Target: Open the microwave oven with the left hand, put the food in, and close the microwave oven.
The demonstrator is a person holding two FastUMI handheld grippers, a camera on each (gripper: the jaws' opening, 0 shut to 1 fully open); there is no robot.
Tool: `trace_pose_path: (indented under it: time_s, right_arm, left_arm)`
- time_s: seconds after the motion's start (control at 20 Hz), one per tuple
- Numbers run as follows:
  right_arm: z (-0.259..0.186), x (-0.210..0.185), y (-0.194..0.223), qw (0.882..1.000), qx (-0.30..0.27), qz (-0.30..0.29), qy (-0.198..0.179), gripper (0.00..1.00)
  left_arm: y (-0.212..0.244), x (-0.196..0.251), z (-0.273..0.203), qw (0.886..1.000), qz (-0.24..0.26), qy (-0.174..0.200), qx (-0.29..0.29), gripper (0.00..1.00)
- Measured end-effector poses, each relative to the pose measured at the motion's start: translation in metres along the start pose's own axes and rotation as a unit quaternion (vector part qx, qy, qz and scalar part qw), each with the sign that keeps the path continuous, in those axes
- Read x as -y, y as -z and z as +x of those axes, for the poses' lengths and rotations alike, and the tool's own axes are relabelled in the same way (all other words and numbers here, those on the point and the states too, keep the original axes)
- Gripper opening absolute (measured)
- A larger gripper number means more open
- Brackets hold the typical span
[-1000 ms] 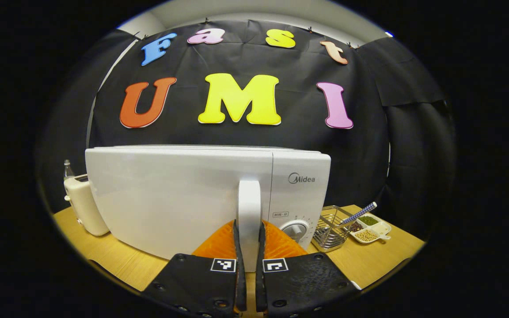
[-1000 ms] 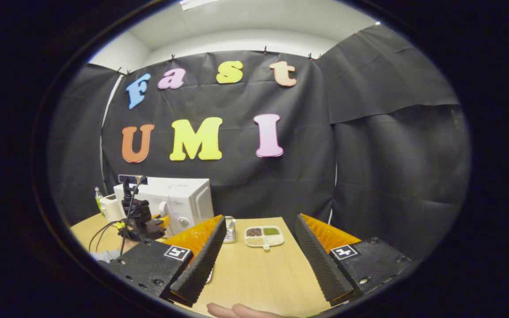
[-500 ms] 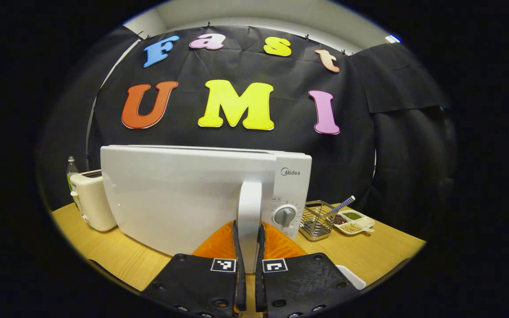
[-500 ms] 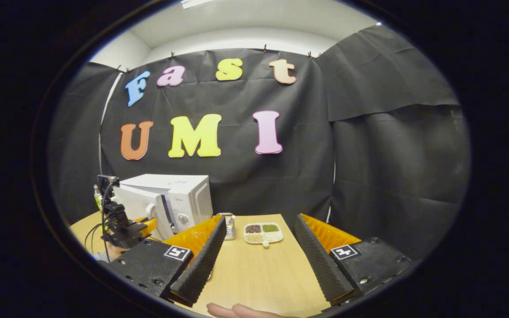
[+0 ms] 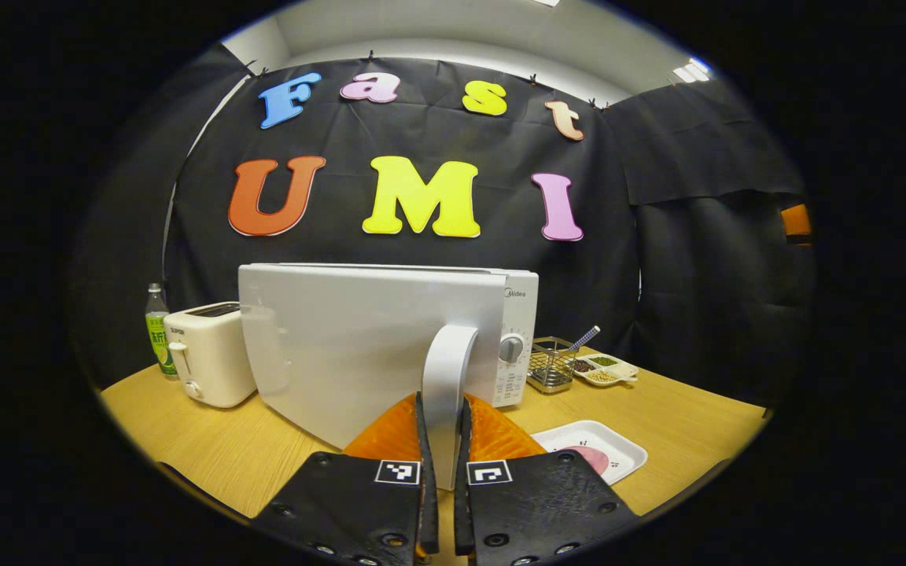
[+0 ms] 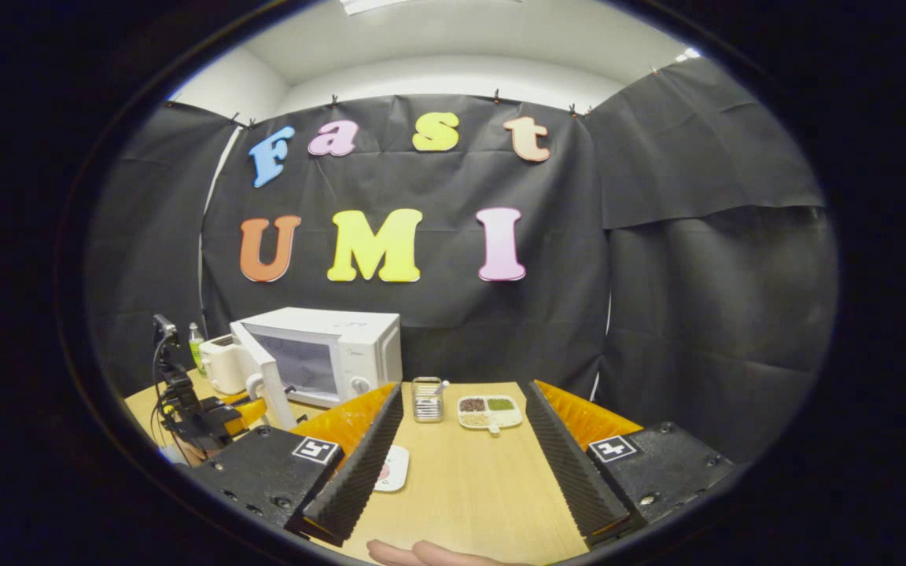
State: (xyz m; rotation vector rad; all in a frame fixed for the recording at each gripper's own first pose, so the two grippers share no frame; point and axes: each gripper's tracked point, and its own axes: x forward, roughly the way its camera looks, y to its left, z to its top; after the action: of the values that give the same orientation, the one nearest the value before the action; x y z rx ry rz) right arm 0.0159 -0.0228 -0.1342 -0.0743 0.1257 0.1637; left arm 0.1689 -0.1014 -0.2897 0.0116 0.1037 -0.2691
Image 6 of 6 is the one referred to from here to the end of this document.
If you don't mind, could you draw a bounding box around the white plate with pink food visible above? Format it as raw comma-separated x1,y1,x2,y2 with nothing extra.
374,445,411,494

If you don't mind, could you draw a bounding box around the white microwave oven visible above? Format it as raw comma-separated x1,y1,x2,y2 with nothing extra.
230,307,404,432

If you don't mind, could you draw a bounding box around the metal wire utensil basket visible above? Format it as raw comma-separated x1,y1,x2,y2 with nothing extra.
411,377,446,424

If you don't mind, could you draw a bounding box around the large ceiling light panel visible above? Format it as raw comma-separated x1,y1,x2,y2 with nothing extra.
341,0,422,15

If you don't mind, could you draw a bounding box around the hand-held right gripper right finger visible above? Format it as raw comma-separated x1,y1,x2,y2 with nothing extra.
525,380,737,546

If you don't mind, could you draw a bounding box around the black backdrop cloth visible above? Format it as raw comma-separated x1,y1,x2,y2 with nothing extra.
83,57,839,465

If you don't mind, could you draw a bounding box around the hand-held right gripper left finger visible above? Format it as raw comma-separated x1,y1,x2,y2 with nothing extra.
178,383,404,549

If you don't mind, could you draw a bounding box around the white toaster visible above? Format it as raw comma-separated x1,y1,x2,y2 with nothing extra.
200,334,253,395

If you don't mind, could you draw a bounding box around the white divided grain dish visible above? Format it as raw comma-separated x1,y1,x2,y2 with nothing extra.
457,395,524,436

